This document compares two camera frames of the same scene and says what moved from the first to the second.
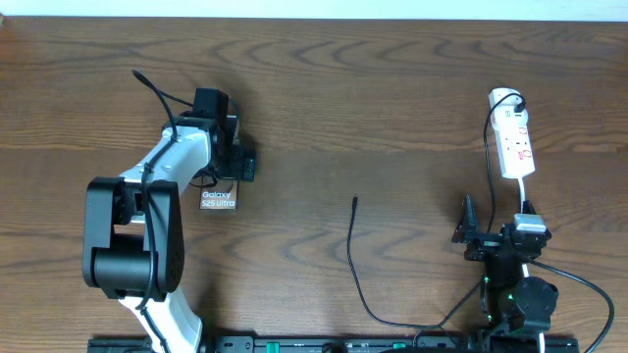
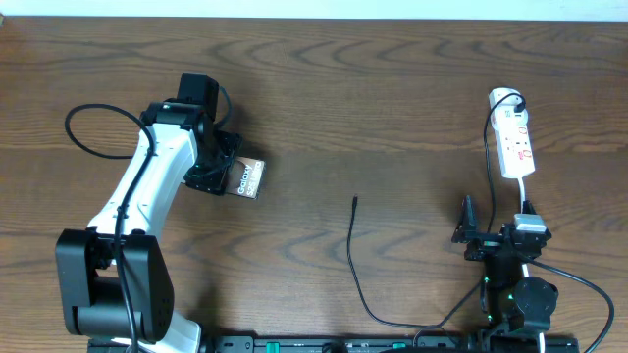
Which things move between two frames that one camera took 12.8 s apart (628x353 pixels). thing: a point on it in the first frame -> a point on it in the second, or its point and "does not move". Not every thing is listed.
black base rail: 352,344 does not move
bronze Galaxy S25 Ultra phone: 223,196 -> 245,177
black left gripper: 237,170 -> 212,180
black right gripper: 466,232 does not move
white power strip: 512,133 does not move
